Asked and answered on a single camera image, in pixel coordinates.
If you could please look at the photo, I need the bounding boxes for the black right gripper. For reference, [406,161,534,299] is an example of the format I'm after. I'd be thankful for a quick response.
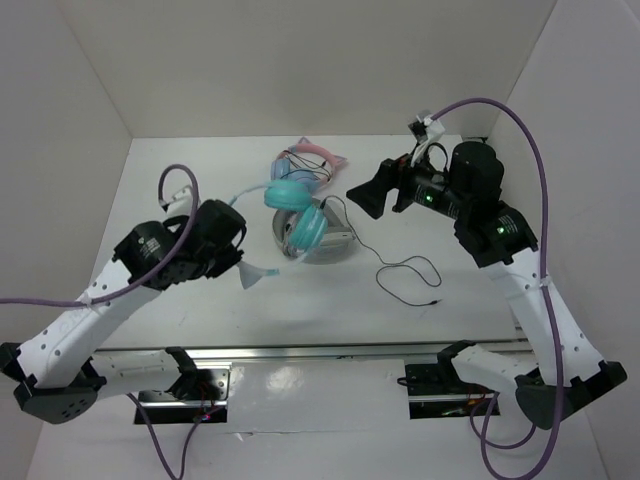
[345,140,469,218]

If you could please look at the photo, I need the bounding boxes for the thin black audio cable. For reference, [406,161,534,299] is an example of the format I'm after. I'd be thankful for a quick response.
[320,196,443,308]

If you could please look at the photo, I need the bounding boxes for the teal cat-ear headphones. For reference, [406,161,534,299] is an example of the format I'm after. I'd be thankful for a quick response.
[228,180,328,290]

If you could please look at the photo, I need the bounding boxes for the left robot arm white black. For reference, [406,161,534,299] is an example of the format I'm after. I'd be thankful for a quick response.
[1,200,247,425]

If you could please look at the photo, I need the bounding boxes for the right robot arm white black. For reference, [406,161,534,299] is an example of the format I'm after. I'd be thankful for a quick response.
[346,141,627,430]

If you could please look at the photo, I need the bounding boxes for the grey white headphones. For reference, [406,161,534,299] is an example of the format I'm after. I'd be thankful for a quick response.
[272,203,355,264]

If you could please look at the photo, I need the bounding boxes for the pink blue cat-ear headphones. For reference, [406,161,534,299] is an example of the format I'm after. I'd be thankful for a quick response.
[270,137,347,193]

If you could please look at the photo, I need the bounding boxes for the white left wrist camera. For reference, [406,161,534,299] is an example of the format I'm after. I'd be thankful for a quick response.
[159,186,193,218]

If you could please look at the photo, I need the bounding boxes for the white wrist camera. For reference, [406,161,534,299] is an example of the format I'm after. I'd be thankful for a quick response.
[408,115,445,165]
[159,186,193,218]

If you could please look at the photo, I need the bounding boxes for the grey bundled headphone cable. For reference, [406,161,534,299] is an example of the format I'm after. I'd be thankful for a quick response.
[280,209,306,260]

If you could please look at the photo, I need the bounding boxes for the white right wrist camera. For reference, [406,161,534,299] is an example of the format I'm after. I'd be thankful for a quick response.
[408,115,445,165]

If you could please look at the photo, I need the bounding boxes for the black cable on pink headphones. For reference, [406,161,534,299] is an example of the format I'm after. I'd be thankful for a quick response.
[285,148,335,185]

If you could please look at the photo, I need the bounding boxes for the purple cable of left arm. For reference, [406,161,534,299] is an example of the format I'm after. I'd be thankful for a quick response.
[0,164,201,306]

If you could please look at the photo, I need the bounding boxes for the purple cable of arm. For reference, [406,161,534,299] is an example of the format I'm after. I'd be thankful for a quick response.
[0,164,201,306]
[429,98,564,476]

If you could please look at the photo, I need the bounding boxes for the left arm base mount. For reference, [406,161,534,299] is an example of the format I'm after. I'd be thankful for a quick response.
[136,347,231,425]

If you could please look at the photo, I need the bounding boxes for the aluminium rail at table edge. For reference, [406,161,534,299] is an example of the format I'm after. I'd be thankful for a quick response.
[93,339,532,369]

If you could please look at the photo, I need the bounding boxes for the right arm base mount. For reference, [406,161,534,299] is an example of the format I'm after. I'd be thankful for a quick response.
[396,363,493,420]

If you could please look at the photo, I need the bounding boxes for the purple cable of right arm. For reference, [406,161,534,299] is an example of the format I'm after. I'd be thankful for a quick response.
[429,98,564,476]

